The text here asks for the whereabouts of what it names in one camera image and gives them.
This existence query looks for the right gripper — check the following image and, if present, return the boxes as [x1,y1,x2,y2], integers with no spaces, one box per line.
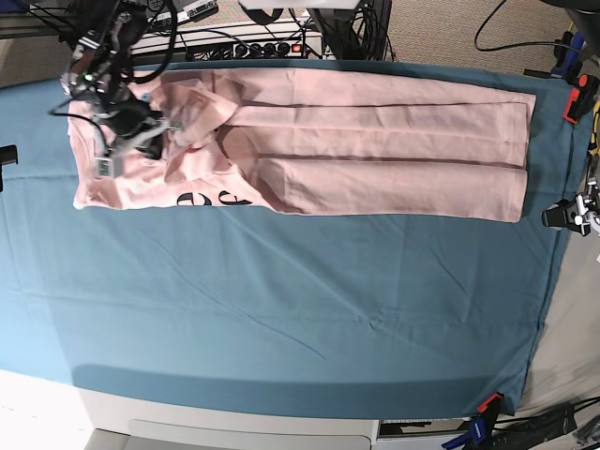
[91,97,171,160]

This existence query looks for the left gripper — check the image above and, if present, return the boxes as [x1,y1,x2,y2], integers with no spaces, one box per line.
[541,180,599,236]

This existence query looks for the pink T-shirt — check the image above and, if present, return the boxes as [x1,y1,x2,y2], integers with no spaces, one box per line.
[67,68,536,222]

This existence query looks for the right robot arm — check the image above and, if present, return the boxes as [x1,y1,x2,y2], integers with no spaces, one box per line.
[50,1,178,161]

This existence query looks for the orange black clamp upper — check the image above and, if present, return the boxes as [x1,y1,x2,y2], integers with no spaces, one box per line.
[563,74,599,125]

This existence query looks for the black tripod clamp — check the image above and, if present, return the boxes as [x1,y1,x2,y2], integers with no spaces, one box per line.
[0,144,18,192]

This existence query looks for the blue black clamp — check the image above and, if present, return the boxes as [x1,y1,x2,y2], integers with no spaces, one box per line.
[523,31,585,85]

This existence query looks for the teal table cloth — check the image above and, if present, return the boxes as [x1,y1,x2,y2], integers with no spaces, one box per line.
[1,62,592,419]

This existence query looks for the white power strip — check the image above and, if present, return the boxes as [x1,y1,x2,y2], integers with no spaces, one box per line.
[225,39,323,60]

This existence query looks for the orange blue clamp lower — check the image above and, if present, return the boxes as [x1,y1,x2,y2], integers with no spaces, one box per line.
[442,392,503,450]

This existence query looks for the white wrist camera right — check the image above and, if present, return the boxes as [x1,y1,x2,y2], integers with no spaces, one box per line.
[95,157,115,178]

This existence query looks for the yellow handled pliers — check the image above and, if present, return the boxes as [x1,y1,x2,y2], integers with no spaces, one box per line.
[586,100,599,180]

